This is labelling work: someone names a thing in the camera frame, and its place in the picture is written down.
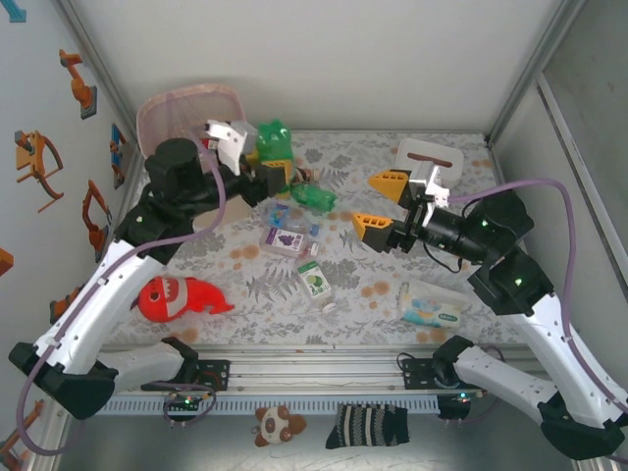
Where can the clear bottle colourful label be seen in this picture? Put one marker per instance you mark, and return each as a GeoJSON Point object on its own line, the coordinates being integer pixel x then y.
{"type": "Point", "coordinates": [279, 216]}

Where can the clear bottle purple grape label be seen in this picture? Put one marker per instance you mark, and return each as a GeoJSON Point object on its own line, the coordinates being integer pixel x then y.
{"type": "Point", "coordinates": [284, 240]}

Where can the clear bottle lime label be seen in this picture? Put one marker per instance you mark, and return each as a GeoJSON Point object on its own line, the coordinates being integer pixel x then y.
{"type": "Point", "coordinates": [314, 282]}

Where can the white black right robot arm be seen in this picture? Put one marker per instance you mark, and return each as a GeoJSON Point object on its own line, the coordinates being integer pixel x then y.
{"type": "Point", "coordinates": [554, 333]}

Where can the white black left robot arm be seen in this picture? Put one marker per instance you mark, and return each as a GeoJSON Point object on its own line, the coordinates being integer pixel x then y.
{"type": "Point", "coordinates": [98, 304]}

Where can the pink ribbed plastic bin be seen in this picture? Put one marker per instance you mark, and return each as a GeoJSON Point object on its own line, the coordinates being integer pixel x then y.
{"type": "Point", "coordinates": [172, 108]}

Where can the white and pink tissue box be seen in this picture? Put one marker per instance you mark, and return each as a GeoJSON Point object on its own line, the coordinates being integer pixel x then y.
{"type": "Point", "coordinates": [427, 146]}

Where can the floral patterned tablecloth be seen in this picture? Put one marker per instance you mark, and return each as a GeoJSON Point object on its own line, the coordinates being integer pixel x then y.
{"type": "Point", "coordinates": [343, 314]}

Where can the wet wipes pack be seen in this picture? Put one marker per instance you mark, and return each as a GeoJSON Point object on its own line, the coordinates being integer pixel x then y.
{"type": "Point", "coordinates": [432, 309]}

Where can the red shark plush toy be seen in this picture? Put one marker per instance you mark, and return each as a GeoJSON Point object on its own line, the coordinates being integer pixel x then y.
{"type": "Point", "coordinates": [196, 297]}

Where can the small LED circuit board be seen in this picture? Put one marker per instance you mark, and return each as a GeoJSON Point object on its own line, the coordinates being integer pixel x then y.
{"type": "Point", "coordinates": [186, 402]}
{"type": "Point", "coordinates": [463, 395]}

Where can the black white striped sock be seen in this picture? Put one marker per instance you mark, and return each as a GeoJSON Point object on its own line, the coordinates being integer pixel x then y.
{"type": "Point", "coordinates": [368, 427]}

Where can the brown white bear plush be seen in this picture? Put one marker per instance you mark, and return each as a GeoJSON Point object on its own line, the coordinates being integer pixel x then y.
{"type": "Point", "coordinates": [275, 424]}

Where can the blue orange wall model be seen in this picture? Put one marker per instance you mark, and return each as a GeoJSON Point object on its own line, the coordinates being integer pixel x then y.
{"type": "Point", "coordinates": [118, 147]}

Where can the orange claw wall model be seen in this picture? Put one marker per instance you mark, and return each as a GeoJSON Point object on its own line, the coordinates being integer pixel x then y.
{"type": "Point", "coordinates": [29, 157]}

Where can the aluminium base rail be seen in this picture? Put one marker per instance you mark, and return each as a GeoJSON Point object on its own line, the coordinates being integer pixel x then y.
{"type": "Point", "coordinates": [319, 378]}

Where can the aluminium enclosure frame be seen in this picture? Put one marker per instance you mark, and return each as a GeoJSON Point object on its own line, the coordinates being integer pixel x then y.
{"type": "Point", "coordinates": [542, 49]}

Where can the orange wall model piece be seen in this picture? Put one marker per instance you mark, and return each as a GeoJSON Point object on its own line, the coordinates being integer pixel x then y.
{"type": "Point", "coordinates": [5, 262]}

